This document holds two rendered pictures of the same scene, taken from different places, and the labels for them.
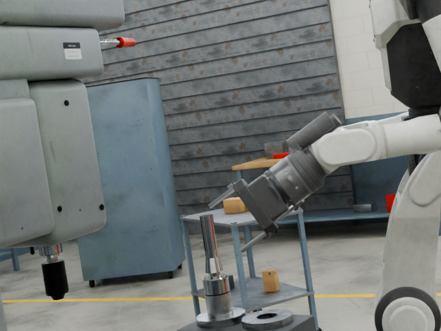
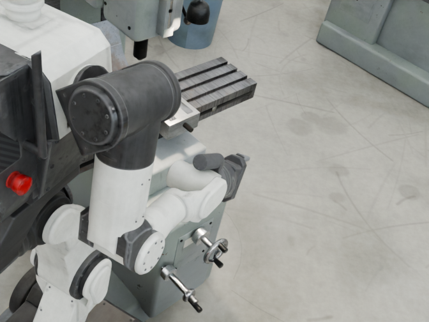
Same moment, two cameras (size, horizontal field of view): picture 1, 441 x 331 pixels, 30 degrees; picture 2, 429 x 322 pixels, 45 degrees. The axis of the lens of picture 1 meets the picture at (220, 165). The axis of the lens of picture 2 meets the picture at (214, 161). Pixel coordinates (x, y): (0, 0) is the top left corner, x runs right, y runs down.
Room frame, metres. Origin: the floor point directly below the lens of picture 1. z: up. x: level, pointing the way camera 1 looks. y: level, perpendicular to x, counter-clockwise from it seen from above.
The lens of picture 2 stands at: (2.25, -1.09, 2.18)
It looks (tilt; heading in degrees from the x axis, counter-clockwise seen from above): 42 degrees down; 99
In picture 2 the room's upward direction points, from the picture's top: 14 degrees clockwise
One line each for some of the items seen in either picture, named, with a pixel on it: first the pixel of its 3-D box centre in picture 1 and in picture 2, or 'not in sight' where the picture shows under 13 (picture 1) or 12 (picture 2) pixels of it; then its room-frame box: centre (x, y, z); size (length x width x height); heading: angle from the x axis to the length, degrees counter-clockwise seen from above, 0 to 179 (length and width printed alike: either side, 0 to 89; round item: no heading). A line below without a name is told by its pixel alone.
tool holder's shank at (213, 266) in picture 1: (210, 245); not in sight; (1.46, 0.04, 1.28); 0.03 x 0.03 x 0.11
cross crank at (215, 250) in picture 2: not in sight; (209, 245); (2.12, 0.13, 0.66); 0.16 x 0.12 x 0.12; 151
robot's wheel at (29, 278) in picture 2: not in sight; (34, 290); (1.59, -0.21, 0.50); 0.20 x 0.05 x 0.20; 79
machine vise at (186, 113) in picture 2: not in sight; (154, 96); (1.74, 0.41, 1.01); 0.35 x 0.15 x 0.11; 151
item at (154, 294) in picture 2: not in sight; (130, 201); (1.71, 0.36, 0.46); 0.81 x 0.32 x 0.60; 151
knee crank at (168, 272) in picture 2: not in sight; (182, 287); (2.08, -0.01, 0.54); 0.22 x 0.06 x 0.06; 151
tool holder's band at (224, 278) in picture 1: (215, 279); not in sight; (1.46, 0.04, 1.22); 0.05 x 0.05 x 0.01
